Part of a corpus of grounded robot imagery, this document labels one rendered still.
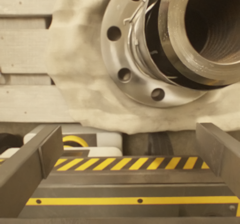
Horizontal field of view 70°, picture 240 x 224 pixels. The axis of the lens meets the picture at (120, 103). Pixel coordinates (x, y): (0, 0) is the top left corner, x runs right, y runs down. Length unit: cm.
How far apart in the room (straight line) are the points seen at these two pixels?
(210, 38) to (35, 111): 40
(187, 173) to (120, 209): 12
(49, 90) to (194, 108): 34
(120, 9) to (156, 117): 23
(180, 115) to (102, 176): 23
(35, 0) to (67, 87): 19
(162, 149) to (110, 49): 28
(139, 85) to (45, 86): 22
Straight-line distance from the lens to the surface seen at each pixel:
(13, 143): 65
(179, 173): 29
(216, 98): 42
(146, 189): 30
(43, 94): 45
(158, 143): 47
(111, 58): 35
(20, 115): 49
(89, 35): 38
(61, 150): 17
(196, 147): 17
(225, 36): 25
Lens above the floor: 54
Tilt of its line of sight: 76 degrees down
